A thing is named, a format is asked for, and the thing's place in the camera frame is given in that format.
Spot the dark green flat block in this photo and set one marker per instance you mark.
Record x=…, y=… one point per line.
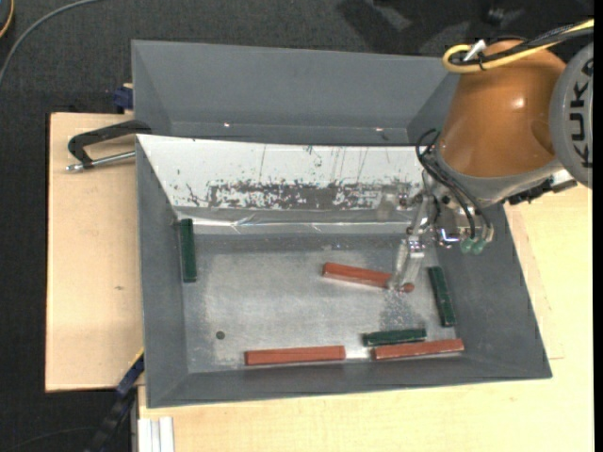
x=442, y=297
x=188, y=252
x=393, y=337

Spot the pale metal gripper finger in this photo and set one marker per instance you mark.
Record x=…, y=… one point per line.
x=400, y=266
x=415, y=264

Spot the red-brown block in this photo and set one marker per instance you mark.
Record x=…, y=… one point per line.
x=294, y=355
x=417, y=349
x=353, y=273

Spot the grey metal bin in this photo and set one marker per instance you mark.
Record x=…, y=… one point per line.
x=282, y=299

